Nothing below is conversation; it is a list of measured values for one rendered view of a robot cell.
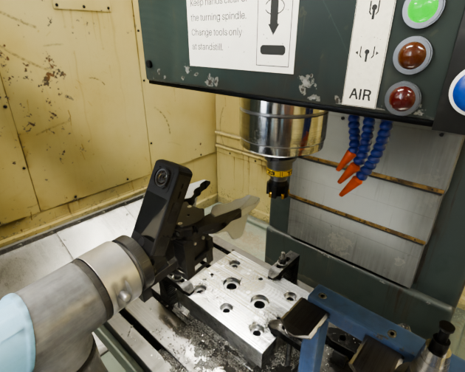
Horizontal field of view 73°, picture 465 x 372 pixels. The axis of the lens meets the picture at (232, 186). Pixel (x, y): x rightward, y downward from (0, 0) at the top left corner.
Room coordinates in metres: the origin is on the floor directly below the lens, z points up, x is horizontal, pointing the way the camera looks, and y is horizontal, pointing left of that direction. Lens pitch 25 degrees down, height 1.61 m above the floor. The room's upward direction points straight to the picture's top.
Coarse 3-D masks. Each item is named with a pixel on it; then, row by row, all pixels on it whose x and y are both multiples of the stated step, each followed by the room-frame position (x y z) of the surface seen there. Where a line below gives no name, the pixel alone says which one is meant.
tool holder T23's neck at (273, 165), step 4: (268, 164) 0.57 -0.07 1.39; (272, 164) 0.56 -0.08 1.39; (276, 164) 0.56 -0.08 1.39; (280, 164) 0.55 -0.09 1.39; (284, 164) 0.55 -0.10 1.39; (288, 164) 0.56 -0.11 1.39; (272, 168) 0.56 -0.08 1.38; (276, 168) 0.55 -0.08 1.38; (280, 168) 0.55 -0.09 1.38; (284, 168) 0.55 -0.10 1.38; (288, 168) 0.56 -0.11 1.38; (272, 176) 0.56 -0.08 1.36; (288, 176) 0.56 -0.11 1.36
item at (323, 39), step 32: (160, 0) 0.47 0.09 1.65; (320, 0) 0.32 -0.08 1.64; (352, 0) 0.30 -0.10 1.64; (448, 0) 0.25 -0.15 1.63; (160, 32) 0.47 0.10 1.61; (320, 32) 0.31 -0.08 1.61; (416, 32) 0.26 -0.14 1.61; (448, 32) 0.25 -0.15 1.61; (160, 64) 0.48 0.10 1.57; (320, 64) 0.31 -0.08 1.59; (384, 64) 0.27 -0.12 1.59; (448, 64) 0.24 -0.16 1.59; (256, 96) 0.37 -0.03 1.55; (288, 96) 0.33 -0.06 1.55; (320, 96) 0.31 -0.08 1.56; (384, 96) 0.27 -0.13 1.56
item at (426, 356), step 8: (424, 344) 0.25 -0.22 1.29; (424, 352) 0.24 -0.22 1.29; (432, 352) 0.24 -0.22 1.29; (448, 352) 0.24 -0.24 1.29; (416, 360) 0.25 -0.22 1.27; (424, 360) 0.24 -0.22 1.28; (432, 360) 0.23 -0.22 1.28; (440, 360) 0.23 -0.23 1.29; (448, 360) 0.23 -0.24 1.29; (408, 368) 0.25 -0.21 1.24; (416, 368) 0.24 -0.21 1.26; (424, 368) 0.23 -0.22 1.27; (432, 368) 0.23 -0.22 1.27; (440, 368) 0.23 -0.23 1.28; (448, 368) 0.23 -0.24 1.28
